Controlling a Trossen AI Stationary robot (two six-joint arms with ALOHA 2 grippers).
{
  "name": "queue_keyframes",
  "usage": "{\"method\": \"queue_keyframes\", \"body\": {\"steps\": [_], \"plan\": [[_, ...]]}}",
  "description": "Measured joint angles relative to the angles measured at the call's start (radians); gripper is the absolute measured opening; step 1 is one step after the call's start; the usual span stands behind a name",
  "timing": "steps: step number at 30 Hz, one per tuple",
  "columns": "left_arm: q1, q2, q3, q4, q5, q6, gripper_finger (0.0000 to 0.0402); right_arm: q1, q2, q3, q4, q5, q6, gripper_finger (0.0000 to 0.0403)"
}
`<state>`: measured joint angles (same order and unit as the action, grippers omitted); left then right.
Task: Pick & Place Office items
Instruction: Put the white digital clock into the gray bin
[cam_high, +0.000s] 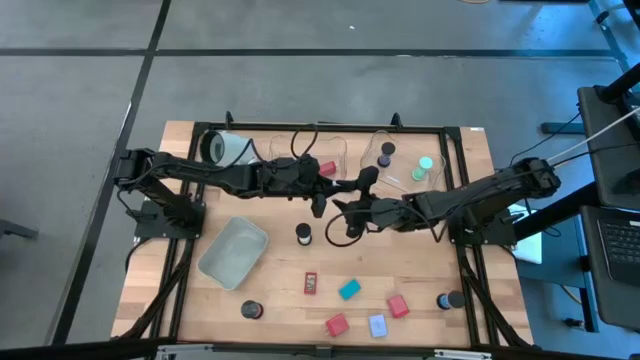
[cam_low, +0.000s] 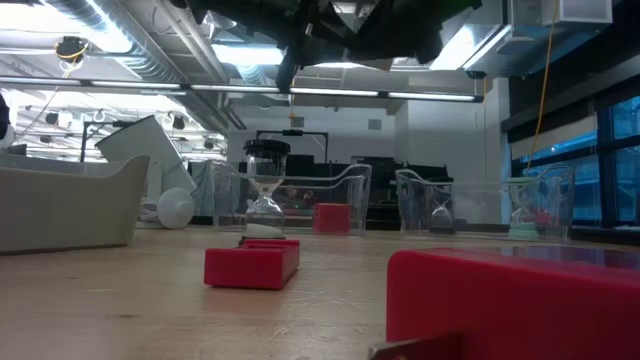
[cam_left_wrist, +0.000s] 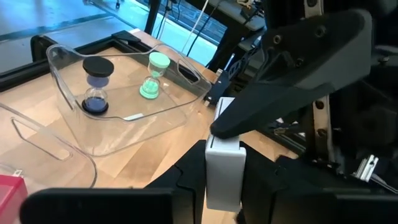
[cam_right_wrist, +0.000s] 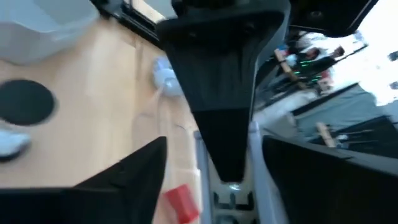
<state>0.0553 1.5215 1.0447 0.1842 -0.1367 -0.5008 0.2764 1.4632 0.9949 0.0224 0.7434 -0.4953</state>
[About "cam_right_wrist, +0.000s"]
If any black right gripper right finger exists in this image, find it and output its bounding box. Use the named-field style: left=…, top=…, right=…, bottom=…
left=262, top=134, right=398, bottom=224

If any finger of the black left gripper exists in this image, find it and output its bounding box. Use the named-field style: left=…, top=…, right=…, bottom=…
left=154, top=6, right=292, bottom=184

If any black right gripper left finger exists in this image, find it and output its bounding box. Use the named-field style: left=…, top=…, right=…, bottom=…
left=0, top=136, right=168, bottom=224

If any red plastic block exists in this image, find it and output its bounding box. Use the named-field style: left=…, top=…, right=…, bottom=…
left=164, top=184, right=200, bottom=224

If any white sand hourglass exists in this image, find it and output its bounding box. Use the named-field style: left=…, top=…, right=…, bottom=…
left=0, top=128, right=32, bottom=163

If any blue sand hourglass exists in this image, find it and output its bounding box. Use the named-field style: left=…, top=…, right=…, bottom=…
left=0, top=78, right=57, bottom=127

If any person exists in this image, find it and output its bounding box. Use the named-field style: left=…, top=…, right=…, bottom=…
left=295, top=45, right=346, bottom=74

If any clear plastic bag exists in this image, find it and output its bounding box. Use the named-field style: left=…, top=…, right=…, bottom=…
left=151, top=55, right=184, bottom=98

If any grey plastic bin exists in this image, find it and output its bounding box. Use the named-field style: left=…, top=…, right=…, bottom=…
left=0, top=0, right=101, bottom=65

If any black aluminium table frame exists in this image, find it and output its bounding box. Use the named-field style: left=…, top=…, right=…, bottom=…
left=90, top=0, right=165, bottom=47

